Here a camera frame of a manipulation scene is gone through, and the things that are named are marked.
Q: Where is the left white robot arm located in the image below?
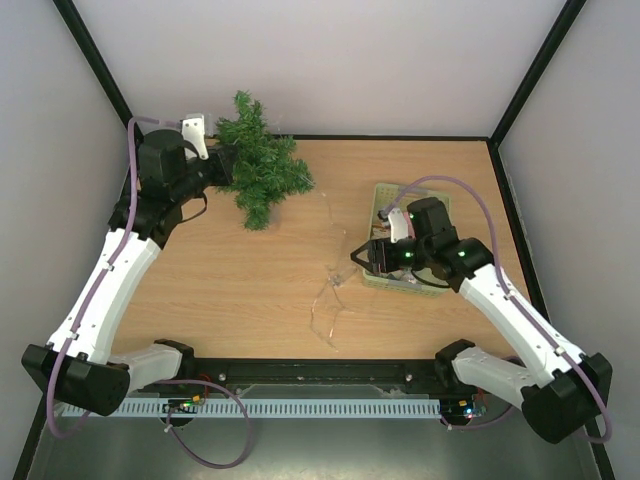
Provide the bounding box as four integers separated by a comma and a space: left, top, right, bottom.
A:
22, 129, 237, 416

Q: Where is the clear string light garland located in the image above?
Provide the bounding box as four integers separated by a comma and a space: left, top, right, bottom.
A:
267, 112, 364, 354

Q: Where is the green perforated plastic basket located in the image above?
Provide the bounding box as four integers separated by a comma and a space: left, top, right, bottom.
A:
351, 183, 451, 298

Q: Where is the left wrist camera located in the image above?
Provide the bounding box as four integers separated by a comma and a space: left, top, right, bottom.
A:
181, 113, 209, 160

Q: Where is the small green christmas tree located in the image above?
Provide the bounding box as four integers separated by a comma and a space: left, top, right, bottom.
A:
216, 90, 315, 231

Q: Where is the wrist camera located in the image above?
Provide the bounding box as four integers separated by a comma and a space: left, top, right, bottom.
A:
181, 113, 209, 160
378, 207, 414, 243

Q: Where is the purple cable loop front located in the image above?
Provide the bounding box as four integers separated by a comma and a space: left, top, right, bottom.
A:
162, 380, 256, 469

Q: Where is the black aluminium front rail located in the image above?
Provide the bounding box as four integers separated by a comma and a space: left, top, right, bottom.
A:
194, 358, 442, 387

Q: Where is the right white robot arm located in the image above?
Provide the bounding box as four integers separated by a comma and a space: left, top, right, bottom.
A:
350, 197, 613, 444

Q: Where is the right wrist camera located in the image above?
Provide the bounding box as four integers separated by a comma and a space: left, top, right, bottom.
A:
378, 207, 414, 243

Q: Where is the white slotted cable duct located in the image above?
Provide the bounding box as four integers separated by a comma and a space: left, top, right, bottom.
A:
52, 397, 442, 419

